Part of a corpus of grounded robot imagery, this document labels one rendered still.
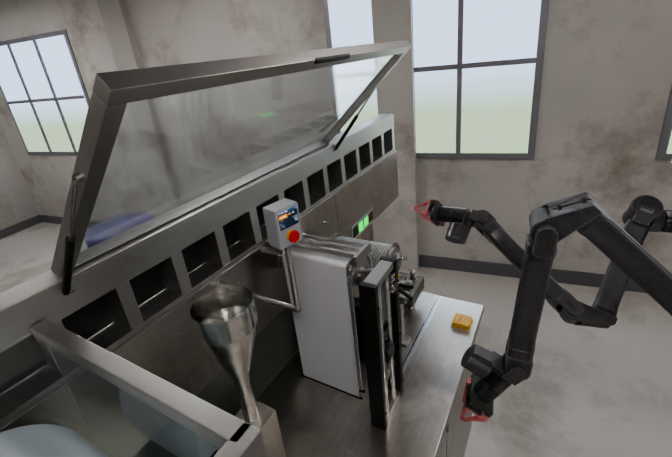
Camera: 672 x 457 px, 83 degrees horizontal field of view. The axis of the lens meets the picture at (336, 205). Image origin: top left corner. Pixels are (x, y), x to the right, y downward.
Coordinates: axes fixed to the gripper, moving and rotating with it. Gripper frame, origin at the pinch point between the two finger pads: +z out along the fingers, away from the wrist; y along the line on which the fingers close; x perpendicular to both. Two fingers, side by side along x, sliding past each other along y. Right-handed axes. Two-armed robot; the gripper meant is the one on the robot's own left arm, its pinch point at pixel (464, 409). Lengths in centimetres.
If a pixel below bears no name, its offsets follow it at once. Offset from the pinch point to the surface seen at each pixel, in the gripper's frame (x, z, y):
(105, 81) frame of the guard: -83, -65, 48
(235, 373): -58, -2, 31
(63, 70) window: -465, 140, -236
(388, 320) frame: -30.4, -6.5, -7.5
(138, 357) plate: -81, 7, 36
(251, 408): -51, 9, 30
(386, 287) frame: -36.2, -16.9, -7.5
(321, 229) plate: -69, 6, -48
